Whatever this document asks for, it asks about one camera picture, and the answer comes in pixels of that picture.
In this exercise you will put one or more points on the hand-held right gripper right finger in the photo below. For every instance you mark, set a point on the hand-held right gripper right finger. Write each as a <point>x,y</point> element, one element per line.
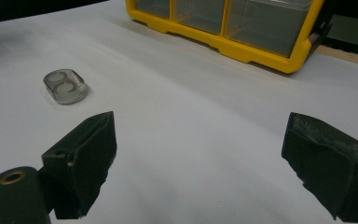
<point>329,161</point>

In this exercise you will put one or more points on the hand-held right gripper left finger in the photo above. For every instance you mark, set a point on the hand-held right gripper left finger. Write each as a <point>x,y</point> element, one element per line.
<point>84,161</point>

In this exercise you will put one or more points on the small clear plastic case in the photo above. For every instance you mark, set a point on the small clear plastic case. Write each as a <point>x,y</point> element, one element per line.
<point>66,86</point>

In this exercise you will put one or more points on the yellow organizer box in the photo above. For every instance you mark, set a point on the yellow organizer box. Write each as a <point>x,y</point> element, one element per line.
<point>230,28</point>

